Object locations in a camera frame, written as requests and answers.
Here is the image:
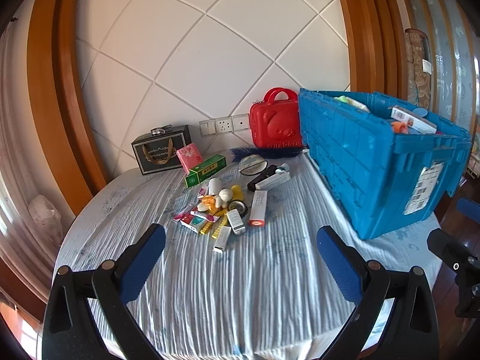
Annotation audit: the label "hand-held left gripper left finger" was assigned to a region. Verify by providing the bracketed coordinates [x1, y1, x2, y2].
[42, 223, 167, 360]

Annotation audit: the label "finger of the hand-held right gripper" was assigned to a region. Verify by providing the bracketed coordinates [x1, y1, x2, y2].
[456, 197, 480, 226]
[427, 228, 480, 318]

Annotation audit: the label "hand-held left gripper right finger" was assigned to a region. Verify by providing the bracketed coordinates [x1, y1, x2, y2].
[316, 226, 439, 360]

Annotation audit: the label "white green red box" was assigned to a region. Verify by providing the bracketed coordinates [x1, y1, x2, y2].
[180, 215, 209, 234]

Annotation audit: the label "yellow stick packet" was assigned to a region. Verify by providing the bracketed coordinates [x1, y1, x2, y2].
[211, 217, 229, 239]

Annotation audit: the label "orange white toy pieces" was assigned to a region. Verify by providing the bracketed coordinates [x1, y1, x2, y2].
[197, 194, 222, 214]

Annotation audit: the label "blue plastic storage crate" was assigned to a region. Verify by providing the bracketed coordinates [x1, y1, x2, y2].
[298, 88, 472, 241]

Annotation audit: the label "white box with orange end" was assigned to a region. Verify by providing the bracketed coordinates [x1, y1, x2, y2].
[248, 190, 268, 227]

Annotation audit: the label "small grey white box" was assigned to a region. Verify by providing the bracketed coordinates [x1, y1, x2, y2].
[226, 209, 246, 235]

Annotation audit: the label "long grey white box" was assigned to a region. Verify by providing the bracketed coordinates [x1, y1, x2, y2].
[256, 172, 292, 192]

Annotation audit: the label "black round tin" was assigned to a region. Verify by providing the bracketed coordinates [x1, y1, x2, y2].
[229, 200, 249, 218]

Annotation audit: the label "long green box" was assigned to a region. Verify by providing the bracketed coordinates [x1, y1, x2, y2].
[185, 154, 230, 188]

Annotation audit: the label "black flashlight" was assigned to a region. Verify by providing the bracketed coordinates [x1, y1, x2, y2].
[247, 165, 278, 192]

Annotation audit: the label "pink tissue packet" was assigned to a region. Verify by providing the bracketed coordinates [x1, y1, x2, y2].
[176, 144, 203, 175]

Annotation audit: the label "oval pocket mirror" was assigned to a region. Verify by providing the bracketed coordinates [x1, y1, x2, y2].
[238, 154, 268, 176]

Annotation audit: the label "blue bristle duster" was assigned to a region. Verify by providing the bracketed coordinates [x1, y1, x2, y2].
[229, 146, 310, 162]

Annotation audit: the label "cloth-covered round desktop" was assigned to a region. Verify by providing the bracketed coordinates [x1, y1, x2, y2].
[56, 150, 443, 360]

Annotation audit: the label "white orange printed box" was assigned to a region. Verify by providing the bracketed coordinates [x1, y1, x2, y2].
[390, 106, 437, 134]

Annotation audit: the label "clear plastic bag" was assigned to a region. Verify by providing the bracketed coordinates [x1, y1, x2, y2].
[28, 194, 64, 246]

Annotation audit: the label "black gift box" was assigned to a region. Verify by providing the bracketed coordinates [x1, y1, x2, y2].
[131, 124, 193, 176]

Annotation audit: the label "rolled patterned carpet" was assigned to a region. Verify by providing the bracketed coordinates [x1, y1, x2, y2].
[405, 28, 436, 111]

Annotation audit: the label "red bear carry case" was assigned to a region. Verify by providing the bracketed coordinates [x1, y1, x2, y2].
[250, 88, 304, 148]

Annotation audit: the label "wooden slat glass partition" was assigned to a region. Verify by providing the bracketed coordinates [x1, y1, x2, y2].
[394, 0, 480, 147]

